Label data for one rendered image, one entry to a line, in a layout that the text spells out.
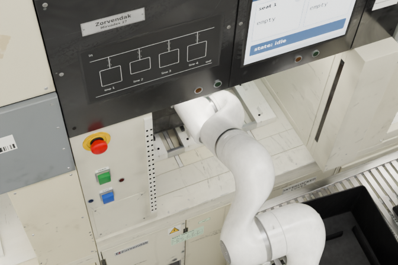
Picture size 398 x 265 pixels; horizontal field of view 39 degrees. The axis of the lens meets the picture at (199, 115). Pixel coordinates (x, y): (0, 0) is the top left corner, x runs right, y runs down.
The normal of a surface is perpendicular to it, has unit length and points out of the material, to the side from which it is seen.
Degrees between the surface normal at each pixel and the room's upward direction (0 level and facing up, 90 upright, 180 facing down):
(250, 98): 0
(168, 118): 95
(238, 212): 46
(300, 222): 20
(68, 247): 90
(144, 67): 90
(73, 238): 90
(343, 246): 0
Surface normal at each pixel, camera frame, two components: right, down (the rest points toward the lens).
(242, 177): -0.77, 0.05
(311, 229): 0.24, -0.17
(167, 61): 0.40, 0.73
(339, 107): -0.92, 0.29
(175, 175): 0.04, -0.62
